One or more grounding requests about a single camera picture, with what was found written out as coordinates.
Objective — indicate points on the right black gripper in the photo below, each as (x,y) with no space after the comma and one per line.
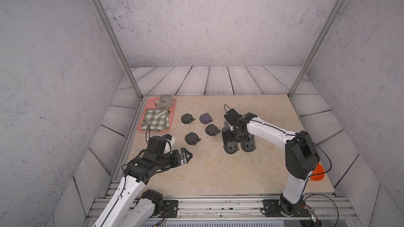
(244,138)

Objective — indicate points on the green checkered cloth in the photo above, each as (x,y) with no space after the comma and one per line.
(155,120)

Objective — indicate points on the aluminium rail frame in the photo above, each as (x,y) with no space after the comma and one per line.
(326,210)

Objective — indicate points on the right metal corner post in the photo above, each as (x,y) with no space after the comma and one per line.
(330,20)

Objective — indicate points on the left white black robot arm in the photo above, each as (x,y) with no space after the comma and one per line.
(131,205)

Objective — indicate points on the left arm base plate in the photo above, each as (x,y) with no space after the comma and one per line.
(166,208)

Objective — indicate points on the metal corner post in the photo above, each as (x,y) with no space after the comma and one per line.
(98,7)
(330,20)

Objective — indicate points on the left metal corner post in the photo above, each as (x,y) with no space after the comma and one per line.
(98,7)

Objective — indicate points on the pink plastic tray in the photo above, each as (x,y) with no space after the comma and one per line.
(150,104)

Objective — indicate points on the striped ceramic cup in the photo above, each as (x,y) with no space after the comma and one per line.
(165,101)

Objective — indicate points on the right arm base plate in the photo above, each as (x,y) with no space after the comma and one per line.
(271,208)

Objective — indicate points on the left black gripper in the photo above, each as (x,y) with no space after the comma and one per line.
(177,161)

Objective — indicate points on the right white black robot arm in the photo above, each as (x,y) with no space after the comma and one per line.
(301,155)

